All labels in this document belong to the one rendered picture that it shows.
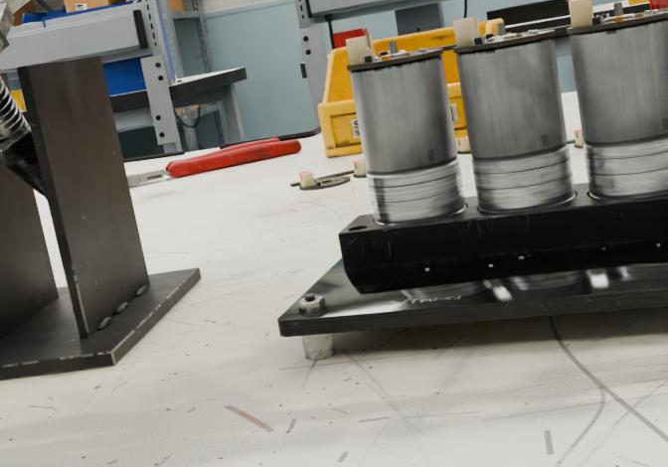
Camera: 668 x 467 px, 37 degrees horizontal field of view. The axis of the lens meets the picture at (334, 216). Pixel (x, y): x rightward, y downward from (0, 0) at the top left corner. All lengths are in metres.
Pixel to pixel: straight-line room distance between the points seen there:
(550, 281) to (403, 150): 0.05
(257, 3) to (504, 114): 4.59
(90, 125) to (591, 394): 0.17
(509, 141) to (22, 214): 0.15
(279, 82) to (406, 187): 4.58
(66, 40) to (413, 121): 2.59
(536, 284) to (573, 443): 0.06
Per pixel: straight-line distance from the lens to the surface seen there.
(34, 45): 2.87
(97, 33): 2.78
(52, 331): 0.29
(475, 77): 0.25
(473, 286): 0.23
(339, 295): 0.24
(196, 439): 0.20
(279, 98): 4.83
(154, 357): 0.26
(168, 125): 2.76
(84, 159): 0.29
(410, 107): 0.25
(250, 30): 4.85
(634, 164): 0.25
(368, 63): 0.25
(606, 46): 0.24
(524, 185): 0.25
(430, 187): 0.25
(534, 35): 0.25
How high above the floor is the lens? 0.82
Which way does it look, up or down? 10 degrees down
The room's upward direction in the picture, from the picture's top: 10 degrees counter-clockwise
